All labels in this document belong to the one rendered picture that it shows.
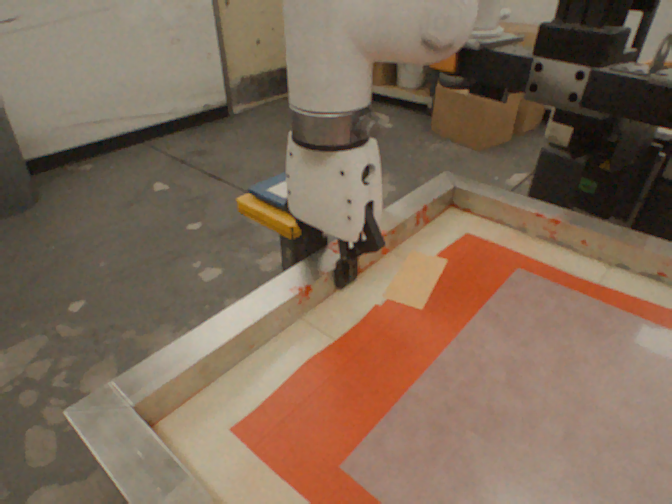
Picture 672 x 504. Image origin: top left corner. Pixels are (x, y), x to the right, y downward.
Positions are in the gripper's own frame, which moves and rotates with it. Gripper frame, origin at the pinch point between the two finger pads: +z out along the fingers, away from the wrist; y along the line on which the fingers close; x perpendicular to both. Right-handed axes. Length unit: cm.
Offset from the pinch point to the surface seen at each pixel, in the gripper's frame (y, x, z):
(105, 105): 309, -101, 65
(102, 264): 173, -23, 98
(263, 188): 21.9, -8.5, 1.0
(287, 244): 19.0, -9.9, 11.0
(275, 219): 16.1, -5.5, 3.0
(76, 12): 309, -101, 7
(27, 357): 136, 24, 98
